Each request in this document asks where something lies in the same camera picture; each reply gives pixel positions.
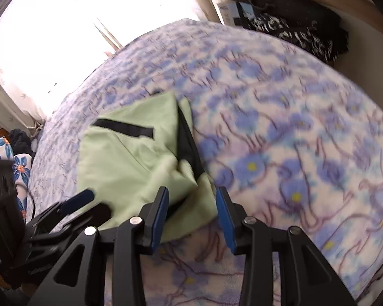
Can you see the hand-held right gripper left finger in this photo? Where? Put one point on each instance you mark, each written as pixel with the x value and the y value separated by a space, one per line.
pixel 156 226

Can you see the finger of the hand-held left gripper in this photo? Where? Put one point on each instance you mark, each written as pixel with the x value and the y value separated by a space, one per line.
pixel 78 199
pixel 83 218

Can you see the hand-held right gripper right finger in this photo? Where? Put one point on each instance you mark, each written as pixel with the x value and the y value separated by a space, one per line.
pixel 226 226

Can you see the green and black hooded jacket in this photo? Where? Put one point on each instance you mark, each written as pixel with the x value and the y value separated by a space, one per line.
pixel 127 159

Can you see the dark clothes pile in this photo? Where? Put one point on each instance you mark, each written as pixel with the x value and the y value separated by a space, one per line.
pixel 20 142

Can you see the white blue-flower pillows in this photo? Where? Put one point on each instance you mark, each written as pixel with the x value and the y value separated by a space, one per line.
pixel 20 169

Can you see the purple cat-print blanket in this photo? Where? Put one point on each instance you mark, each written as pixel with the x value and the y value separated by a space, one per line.
pixel 290 118

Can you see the white leaf-print curtain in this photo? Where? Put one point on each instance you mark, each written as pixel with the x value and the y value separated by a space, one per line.
pixel 51 38

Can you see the black white-patterned garment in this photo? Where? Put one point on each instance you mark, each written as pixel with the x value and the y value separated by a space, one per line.
pixel 293 35

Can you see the white cardboard box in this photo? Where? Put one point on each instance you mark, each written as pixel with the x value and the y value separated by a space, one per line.
pixel 228 14

